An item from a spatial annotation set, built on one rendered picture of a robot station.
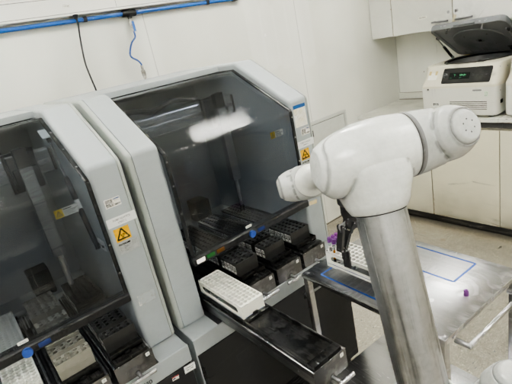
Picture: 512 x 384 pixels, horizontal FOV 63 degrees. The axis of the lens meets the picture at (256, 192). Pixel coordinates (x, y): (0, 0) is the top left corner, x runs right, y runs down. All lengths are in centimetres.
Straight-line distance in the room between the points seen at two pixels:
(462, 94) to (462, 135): 252
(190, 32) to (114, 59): 53
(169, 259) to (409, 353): 94
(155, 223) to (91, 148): 33
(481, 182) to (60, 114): 283
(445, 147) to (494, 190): 263
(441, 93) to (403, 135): 262
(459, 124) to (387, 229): 23
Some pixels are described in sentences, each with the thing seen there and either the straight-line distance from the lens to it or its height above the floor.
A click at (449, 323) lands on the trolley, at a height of 82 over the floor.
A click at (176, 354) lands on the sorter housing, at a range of 163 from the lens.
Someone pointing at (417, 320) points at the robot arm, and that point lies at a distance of 89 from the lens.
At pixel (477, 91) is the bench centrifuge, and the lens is 331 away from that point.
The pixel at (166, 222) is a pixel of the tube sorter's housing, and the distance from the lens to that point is 153.
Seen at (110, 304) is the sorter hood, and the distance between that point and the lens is 151.
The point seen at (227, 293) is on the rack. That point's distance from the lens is 159.
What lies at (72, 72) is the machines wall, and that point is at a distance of 254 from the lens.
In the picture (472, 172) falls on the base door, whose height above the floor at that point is 49.
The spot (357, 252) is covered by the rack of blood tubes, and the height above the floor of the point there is 92.
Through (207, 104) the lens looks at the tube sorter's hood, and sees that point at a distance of 176.
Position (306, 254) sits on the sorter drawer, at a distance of 186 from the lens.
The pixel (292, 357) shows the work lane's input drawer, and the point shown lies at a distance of 136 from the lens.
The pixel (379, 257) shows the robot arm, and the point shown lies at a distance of 85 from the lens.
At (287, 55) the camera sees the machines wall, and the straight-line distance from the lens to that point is 330.
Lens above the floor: 170
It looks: 19 degrees down
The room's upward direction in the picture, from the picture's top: 12 degrees counter-clockwise
